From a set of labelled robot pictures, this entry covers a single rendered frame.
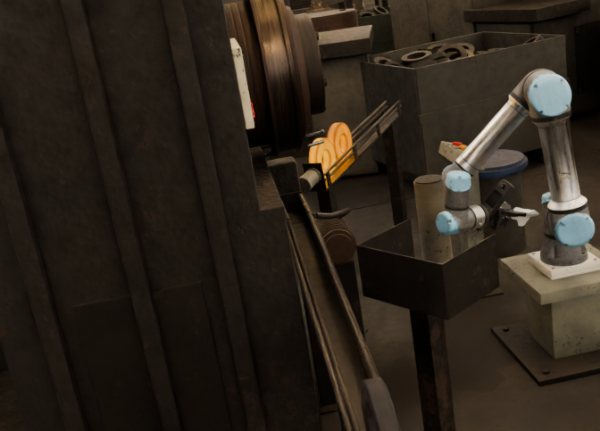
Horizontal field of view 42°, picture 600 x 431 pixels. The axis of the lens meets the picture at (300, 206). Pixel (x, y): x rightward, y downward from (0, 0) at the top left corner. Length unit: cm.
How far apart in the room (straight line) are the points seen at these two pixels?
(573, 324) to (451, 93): 203
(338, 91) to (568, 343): 264
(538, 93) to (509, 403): 96
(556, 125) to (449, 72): 206
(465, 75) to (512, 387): 226
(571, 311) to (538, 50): 235
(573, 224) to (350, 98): 266
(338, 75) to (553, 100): 267
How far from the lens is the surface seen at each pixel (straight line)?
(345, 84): 489
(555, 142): 243
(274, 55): 200
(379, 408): 127
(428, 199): 302
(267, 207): 180
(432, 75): 437
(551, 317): 269
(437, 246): 309
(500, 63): 461
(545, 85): 237
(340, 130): 291
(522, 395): 262
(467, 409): 256
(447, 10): 628
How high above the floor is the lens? 141
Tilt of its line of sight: 18 degrees down
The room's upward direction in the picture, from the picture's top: 9 degrees counter-clockwise
